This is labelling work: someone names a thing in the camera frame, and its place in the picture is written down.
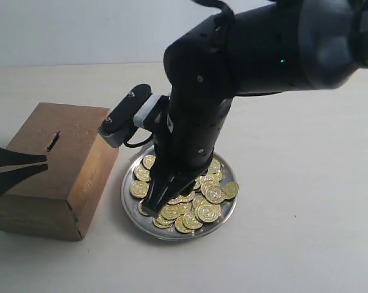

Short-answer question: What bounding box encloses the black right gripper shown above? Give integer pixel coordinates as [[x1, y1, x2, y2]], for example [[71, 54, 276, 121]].
[[142, 100, 232, 215]]

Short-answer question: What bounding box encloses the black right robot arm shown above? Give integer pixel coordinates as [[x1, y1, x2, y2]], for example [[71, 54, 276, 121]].
[[143, 1, 368, 216]]

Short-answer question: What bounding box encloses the gold coin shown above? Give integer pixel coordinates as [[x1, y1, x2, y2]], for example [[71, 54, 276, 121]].
[[204, 186, 226, 204], [222, 181, 239, 200], [195, 204, 219, 223]]

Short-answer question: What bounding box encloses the brown cardboard box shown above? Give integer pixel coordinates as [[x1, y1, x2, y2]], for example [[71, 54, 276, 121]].
[[0, 103, 118, 241]]

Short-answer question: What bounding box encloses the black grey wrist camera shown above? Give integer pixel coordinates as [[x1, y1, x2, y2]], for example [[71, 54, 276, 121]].
[[98, 84, 152, 148]]

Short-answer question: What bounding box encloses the black camera cable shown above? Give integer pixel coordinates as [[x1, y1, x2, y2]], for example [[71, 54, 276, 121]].
[[122, 128, 157, 148]]

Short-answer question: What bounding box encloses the round silver metal plate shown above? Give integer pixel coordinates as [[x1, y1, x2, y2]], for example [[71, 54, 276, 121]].
[[121, 146, 239, 242]]

